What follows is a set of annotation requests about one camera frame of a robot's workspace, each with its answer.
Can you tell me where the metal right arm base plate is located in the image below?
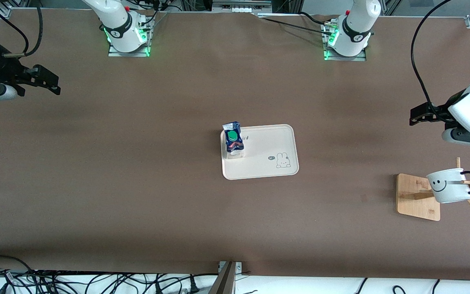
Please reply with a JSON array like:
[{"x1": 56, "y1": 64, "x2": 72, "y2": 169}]
[{"x1": 108, "y1": 12, "x2": 151, "y2": 58}]

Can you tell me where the white smiley mug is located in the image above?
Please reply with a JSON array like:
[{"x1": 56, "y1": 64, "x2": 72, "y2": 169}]
[{"x1": 426, "y1": 168, "x2": 470, "y2": 204}]

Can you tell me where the aluminium profile bar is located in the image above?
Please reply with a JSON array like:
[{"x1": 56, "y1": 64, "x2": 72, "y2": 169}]
[{"x1": 208, "y1": 261, "x2": 242, "y2": 294}]

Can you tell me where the long black base cable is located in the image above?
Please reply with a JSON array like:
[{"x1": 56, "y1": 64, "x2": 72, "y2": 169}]
[{"x1": 255, "y1": 16, "x2": 334, "y2": 36}]

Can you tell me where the grey power strip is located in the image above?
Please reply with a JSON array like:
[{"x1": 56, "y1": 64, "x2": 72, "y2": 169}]
[{"x1": 213, "y1": 0, "x2": 273, "y2": 13}]

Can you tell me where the wooden mug stand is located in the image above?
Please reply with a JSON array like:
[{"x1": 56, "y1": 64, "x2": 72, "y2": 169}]
[{"x1": 396, "y1": 157, "x2": 470, "y2": 222}]

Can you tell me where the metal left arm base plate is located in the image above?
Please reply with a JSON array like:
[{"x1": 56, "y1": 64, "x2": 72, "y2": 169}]
[{"x1": 321, "y1": 22, "x2": 367, "y2": 62}]

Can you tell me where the short black base cable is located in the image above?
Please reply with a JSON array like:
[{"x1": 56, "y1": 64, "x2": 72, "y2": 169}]
[{"x1": 299, "y1": 11, "x2": 338, "y2": 26}]

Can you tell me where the cream rabbit print tray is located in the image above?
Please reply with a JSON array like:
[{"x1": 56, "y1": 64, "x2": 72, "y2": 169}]
[{"x1": 220, "y1": 124, "x2": 299, "y2": 180}]

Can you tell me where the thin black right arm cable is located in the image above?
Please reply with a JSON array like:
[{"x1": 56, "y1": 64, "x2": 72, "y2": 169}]
[{"x1": 0, "y1": 0, "x2": 30, "y2": 54}]

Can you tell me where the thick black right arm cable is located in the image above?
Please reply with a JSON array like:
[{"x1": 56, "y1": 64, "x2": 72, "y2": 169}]
[{"x1": 2, "y1": 0, "x2": 44, "y2": 58}]

